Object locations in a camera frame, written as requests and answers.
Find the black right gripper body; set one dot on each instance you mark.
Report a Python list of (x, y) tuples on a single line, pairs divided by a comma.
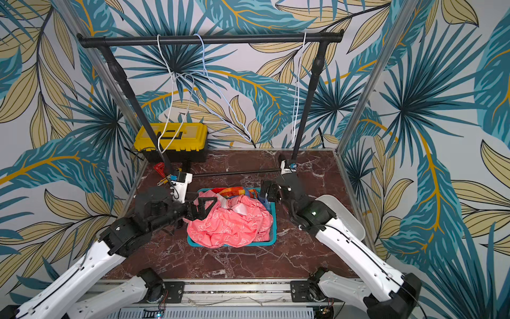
[(273, 191)]

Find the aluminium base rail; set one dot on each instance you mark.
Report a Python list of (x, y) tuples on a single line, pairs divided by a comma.
[(204, 293)]

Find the rainbow striped jacket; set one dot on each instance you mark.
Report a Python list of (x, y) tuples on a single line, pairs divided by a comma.
[(230, 192)]

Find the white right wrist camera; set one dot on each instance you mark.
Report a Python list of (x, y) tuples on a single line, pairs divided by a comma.
[(288, 167)]

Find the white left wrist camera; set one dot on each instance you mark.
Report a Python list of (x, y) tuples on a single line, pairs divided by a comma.
[(179, 182)]

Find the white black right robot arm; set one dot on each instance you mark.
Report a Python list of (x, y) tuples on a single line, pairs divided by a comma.
[(379, 290)]

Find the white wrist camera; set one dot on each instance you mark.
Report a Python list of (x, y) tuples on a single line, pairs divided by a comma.
[(179, 182), (288, 167)]

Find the red handled tool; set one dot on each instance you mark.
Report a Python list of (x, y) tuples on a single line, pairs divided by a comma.
[(160, 169)]

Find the teal plastic basket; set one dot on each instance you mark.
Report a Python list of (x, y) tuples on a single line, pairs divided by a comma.
[(271, 223)]

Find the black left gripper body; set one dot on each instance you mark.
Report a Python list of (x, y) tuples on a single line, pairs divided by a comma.
[(190, 214)]

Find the pink hooded jacket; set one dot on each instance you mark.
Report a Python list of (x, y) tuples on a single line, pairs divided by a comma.
[(235, 223)]

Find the yellow handled tool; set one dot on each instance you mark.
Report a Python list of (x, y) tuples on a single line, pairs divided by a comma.
[(163, 181)]

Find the light blue wire hanger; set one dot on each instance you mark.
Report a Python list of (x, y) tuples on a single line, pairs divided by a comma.
[(234, 124)]

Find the white plastic tray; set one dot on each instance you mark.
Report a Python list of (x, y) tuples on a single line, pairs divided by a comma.
[(347, 218)]

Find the yellow black toolbox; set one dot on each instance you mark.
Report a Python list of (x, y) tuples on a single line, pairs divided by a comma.
[(183, 142)]

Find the black clothes rack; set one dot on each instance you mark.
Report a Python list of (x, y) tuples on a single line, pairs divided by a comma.
[(104, 45)]

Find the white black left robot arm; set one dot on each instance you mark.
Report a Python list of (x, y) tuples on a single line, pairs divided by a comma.
[(153, 211)]

